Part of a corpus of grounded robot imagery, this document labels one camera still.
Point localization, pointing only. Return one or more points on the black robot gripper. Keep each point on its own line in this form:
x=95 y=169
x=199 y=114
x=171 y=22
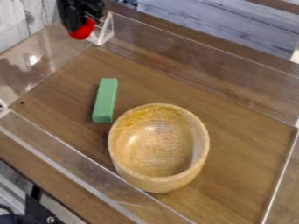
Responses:
x=73 y=10

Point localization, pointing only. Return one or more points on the red plush strawberry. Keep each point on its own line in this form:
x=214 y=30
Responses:
x=83 y=32

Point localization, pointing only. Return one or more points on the green rectangular block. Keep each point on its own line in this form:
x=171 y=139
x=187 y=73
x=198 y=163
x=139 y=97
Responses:
x=105 y=101

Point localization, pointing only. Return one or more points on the wooden bowl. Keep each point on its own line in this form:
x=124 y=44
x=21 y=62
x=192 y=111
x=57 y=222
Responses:
x=159 y=145

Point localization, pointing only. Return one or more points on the clear acrylic tray walls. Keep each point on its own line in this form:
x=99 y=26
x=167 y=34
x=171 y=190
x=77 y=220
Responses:
x=246 y=101

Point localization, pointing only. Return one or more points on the black clamp mount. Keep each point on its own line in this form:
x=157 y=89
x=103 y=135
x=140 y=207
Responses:
x=36 y=213

